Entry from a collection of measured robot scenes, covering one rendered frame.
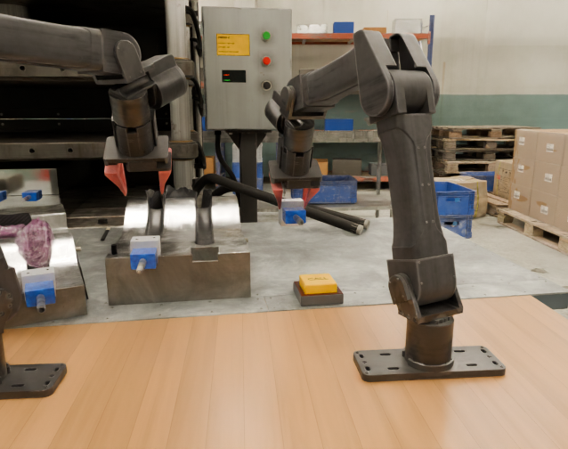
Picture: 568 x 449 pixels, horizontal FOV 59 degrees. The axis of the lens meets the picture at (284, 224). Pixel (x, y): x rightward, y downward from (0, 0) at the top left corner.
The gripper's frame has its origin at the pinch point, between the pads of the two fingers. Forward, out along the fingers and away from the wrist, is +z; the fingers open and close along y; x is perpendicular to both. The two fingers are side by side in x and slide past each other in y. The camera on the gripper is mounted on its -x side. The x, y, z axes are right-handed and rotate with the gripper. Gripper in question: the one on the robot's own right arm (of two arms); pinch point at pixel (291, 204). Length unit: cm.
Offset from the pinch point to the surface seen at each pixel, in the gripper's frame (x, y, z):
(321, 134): -291, -86, 158
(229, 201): -13.6, 12.4, 9.4
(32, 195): -53, 71, 35
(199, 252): 11.5, 19.6, 1.8
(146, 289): 18.0, 29.5, 4.3
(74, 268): 11.2, 43.2, 4.5
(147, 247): 13.6, 28.9, -2.2
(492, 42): -577, -397, 183
